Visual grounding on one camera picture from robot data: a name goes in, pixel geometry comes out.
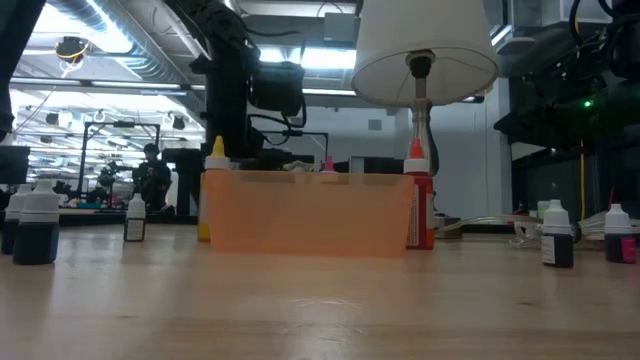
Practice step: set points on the red-tipped tall dye bottle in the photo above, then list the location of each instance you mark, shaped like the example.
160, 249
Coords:
422, 210

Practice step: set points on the silver spiral ceiling duct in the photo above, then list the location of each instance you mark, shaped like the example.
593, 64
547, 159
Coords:
130, 45

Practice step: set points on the pale green cup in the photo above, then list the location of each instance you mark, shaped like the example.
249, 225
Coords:
542, 207

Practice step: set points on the long ceiling light strip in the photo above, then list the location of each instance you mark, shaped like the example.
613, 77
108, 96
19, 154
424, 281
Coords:
130, 84

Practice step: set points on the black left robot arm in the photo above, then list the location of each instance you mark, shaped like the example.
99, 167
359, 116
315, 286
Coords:
20, 30

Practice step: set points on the small magenta-label dye bottle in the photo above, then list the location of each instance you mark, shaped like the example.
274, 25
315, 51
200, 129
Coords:
617, 250

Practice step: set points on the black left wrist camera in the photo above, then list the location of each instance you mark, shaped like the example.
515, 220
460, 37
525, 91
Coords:
277, 90

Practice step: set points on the orange translucent plastic bin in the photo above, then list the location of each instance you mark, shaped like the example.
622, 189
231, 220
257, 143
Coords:
310, 215

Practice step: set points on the grey square wall vent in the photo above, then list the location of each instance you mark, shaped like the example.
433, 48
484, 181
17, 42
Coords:
375, 125

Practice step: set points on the pink-tipped tall dye bottle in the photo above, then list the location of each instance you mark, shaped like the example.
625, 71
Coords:
328, 165

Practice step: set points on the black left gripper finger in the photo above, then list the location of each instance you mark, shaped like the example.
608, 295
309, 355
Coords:
209, 129
239, 140

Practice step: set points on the grey ceiling junction box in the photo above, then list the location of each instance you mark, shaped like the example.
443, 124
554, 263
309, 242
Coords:
340, 27

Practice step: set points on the white ceiling air unit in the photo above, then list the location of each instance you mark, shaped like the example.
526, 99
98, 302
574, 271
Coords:
535, 12

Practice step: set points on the black monitor screen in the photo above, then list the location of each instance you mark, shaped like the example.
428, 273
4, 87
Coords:
14, 165

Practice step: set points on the person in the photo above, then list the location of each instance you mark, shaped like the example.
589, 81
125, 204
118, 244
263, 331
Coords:
152, 180

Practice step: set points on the small dark white-capped dye bottle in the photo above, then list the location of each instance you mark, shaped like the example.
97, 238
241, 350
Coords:
36, 240
559, 250
9, 235
135, 230

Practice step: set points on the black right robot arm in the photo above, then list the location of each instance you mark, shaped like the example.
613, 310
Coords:
560, 75

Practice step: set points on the yellow-tipped tall dye bottle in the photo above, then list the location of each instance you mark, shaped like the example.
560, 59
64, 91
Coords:
218, 162

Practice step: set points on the black desk monitor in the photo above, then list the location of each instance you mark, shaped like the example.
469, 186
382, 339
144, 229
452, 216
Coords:
375, 165

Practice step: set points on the white shade silver table lamp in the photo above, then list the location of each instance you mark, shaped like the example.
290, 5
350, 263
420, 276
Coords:
425, 30

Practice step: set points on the black shelf unit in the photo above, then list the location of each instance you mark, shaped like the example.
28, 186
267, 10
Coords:
550, 185

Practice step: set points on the black equipment cabinet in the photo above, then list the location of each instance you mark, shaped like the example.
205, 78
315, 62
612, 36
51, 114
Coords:
187, 185

